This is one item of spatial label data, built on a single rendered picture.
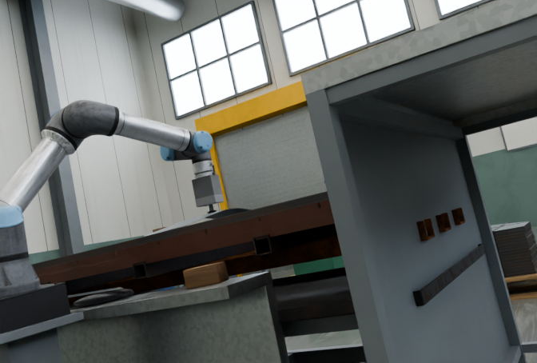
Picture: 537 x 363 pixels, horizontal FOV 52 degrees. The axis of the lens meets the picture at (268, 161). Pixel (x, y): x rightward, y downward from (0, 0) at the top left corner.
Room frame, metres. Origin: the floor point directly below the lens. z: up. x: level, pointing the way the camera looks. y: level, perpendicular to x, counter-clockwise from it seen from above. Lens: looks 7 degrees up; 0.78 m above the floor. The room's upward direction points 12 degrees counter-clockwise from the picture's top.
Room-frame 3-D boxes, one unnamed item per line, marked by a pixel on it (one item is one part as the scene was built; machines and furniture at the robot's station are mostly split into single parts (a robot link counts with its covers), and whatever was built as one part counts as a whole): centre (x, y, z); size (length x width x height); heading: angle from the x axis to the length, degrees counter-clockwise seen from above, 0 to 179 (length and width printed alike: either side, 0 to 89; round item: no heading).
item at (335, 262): (5.89, -0.30, 0.29); 0.61 x 0.46 x 0.57; 160
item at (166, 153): (1.97, 0.31, 1.14); 0.11 x 0.11 x 0.08; 43
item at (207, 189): (2.06, 0.24, 0.99); 0.10 x 0.09 x 0.16; 156
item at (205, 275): (1.48, 0.22, 0.70); 0.10 x 0.06 x 0.05; 72
